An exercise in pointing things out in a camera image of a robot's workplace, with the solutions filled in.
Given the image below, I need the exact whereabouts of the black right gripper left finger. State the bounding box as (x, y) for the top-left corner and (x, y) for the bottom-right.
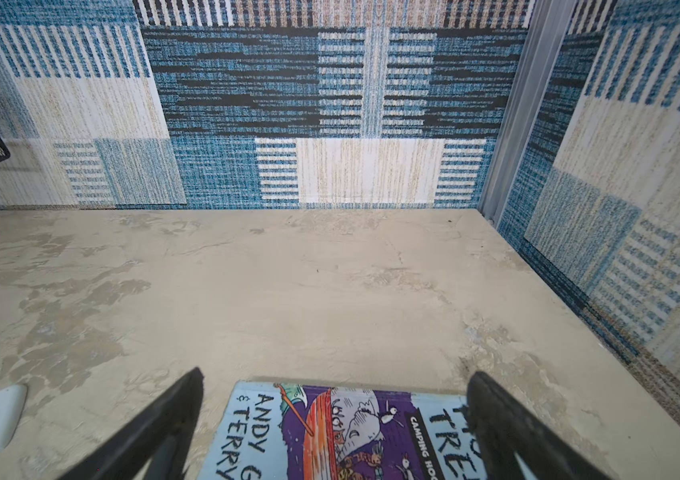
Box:
(61, 367), (204, 479)

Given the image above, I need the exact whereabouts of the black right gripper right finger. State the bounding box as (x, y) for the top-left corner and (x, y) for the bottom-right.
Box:
(465, 371), (607, 479)

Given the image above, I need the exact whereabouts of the colourful magazine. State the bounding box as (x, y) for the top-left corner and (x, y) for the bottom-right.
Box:
(197, 380), (539, 480)

